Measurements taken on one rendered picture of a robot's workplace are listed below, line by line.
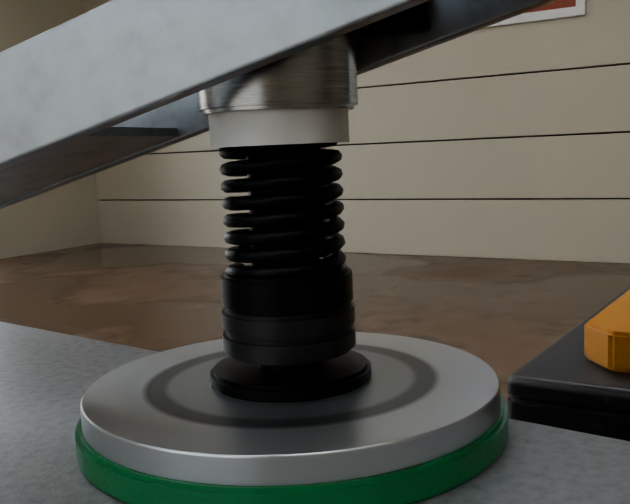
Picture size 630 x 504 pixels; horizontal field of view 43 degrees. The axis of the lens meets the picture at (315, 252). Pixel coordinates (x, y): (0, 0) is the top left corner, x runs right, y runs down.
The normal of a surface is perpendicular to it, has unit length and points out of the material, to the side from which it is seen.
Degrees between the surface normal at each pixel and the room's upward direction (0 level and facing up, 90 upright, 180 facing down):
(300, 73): 90
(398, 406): 0
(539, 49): 90
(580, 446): 0
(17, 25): 90
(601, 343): 90
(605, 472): 0
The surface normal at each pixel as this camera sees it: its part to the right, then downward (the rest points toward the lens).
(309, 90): 0.36, 0.11
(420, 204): -0.54, 0.13
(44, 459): -0.04, -0.99
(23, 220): 0.84, 0.04
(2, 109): -0.32, 0.14
